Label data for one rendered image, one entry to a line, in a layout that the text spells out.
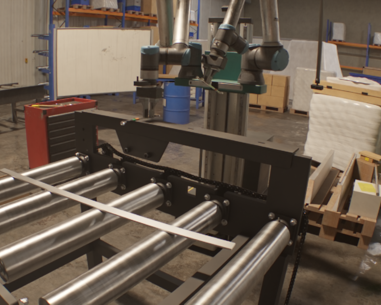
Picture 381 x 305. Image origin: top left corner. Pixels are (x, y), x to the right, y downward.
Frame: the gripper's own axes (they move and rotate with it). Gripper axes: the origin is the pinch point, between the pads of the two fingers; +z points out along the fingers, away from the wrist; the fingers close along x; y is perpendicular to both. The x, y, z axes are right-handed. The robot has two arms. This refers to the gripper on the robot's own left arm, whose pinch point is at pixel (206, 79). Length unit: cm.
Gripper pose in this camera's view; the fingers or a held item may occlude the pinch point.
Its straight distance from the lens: 178.8
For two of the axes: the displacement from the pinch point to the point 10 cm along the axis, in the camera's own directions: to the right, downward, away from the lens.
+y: -5.4, -1.9, -8.2
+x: 7.6, 3.2, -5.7
